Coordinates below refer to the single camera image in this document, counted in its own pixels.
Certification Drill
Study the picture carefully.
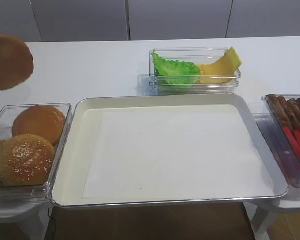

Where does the clear lettuce and cheese container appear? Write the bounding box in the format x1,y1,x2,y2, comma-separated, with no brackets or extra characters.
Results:
149,47,242,96

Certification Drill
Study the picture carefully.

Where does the green lettuce leaf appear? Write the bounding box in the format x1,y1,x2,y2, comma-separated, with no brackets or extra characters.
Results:
151,53,201,85

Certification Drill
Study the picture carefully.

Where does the plain brown bun half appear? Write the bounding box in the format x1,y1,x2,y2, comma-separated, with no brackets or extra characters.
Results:
12,105,66,146

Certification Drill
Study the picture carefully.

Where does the clear bun container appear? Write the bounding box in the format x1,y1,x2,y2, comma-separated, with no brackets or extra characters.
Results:
0,103,72,201

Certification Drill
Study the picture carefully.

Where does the white metal tray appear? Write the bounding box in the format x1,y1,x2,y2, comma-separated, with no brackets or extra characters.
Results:
52,93,289,208

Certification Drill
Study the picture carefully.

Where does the yellow cheese slice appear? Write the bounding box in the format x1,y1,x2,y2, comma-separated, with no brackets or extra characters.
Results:
224,47,242,72
198,55,238,84

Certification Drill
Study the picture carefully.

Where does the white paper sheet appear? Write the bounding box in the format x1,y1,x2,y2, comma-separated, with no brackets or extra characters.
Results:
83,104,279,200

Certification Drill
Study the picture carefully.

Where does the clear meat and tomato container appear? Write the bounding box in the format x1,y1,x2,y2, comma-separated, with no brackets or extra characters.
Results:
256,94,300,188

